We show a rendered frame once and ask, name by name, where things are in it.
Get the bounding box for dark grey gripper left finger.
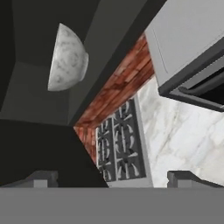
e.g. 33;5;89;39
3;170;59;189

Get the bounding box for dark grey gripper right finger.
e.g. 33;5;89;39
166;170;224;189

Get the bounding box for dark grey cabinet door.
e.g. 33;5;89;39
0;118;109;189

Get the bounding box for dark grey open cabinet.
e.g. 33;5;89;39
0;0;168;127

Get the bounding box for grey hob with black grates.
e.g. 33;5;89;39
94;96;154;189

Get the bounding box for white marble bowl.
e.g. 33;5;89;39
47;22;90;93

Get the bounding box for grey range hood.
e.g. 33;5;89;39
144;0;224;113

